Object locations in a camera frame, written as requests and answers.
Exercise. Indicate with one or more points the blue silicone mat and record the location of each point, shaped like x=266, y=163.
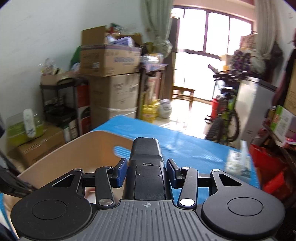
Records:
x=185, y=150

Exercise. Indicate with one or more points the tissue box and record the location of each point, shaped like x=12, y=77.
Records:
x=238, y=163

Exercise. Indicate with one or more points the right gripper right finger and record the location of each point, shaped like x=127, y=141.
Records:
x=186, y=179

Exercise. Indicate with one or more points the open cardboard box top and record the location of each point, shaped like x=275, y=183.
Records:
x=101, y=56

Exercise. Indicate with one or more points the yellow oil jug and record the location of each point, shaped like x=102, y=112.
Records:
x=150, y=111

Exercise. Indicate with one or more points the black metal shelf rack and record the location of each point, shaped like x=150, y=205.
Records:
x=66, y=104

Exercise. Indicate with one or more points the red bag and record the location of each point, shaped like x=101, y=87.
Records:
x=273, y=174

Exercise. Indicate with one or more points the green white carton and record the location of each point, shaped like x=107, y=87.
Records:
x=283, y=124

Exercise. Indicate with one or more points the black electronic device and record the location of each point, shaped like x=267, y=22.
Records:
x=146, y=178

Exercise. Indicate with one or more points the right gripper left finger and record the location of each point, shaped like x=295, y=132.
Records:
x=107, y=178

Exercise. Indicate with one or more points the wooden chair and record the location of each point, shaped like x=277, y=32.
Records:
x=182, y=93

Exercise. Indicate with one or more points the green plastic container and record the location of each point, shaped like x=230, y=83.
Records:
x=24, y=127

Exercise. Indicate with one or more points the white chest freezer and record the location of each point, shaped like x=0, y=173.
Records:
x=253, y=102

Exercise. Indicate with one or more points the green black bicycle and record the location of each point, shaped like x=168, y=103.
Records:
x=224, y=121

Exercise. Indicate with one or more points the beige plastic storage bin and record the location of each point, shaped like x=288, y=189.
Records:
x=88, y=152

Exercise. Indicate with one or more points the cardboard box on floor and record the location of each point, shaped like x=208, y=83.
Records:
x=31, y=152

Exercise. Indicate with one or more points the large stacked cardboard box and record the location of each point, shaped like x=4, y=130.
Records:
x=113, y=96

